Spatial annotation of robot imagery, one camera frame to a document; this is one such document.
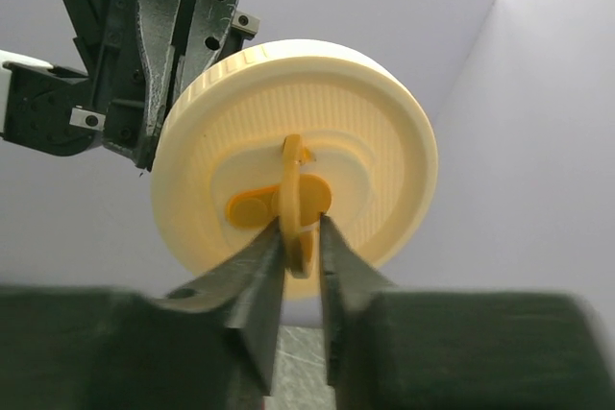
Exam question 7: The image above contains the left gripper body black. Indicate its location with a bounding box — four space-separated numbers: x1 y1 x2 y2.
62 0 144 165

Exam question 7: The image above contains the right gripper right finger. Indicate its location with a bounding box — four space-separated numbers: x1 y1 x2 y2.
319 217 614 409

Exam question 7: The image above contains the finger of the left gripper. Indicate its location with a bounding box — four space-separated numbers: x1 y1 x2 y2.
136 0 182 169
173 0 238 100

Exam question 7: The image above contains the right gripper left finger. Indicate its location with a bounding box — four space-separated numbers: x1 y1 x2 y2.
1 223 284 409

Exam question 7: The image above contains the cream round lid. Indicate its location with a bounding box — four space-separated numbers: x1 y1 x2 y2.
151 39 438 300

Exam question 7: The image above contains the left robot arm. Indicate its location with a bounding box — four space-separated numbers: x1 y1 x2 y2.
1 0 248 169

